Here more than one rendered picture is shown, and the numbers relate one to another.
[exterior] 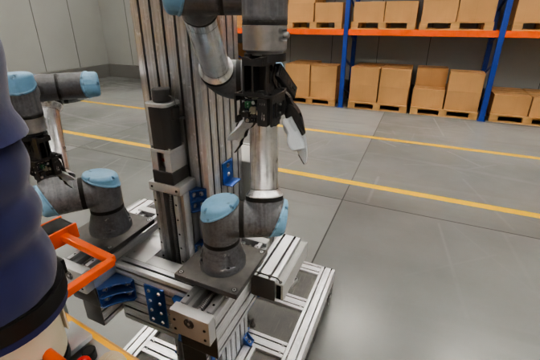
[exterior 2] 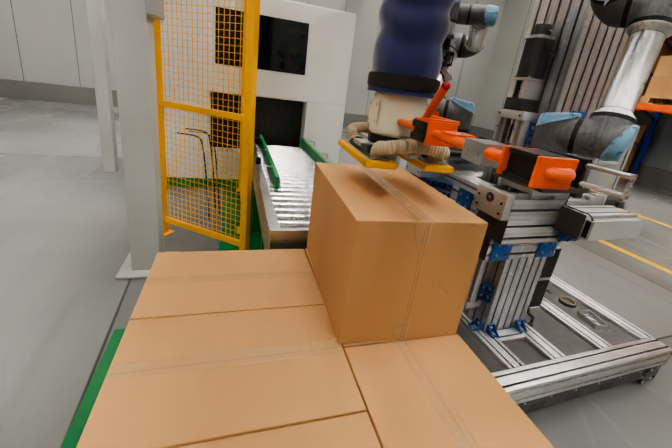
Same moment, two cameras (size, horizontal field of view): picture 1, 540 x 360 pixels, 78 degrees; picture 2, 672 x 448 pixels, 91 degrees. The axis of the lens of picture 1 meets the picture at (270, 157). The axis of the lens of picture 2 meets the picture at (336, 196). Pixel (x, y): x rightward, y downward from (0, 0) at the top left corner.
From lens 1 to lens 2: 0.69 m
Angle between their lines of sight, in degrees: 42
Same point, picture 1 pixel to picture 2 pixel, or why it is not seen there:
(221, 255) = not seen: hidden behind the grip
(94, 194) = (453, 111)
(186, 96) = (564, 34)
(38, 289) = (430, 69)
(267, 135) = (643, 54)
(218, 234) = (547, 137)
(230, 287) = not seen: hidden behind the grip
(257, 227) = (591, 138)
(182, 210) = (517, 137)
